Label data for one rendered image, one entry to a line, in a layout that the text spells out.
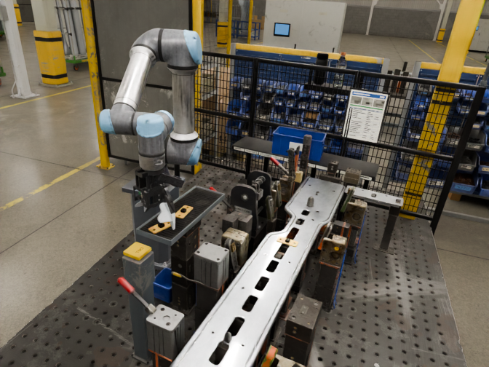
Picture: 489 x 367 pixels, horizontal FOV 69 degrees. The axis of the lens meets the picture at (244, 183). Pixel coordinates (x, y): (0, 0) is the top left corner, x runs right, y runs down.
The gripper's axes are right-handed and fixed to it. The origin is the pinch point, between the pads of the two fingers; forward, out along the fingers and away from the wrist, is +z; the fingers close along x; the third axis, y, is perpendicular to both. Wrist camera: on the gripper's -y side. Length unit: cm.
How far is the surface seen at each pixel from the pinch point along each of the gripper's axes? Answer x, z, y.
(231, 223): 7.6, 9.7, -27.0
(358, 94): -1, -23, -142
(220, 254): 19.7, 7.8, -8.5
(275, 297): 38.1, 18.8, -15.5
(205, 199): -3.9, 2.8, -24.1
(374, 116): 10, -12, -145
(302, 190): 3, 19, -87
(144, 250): 6.5, 2.8, 11.2
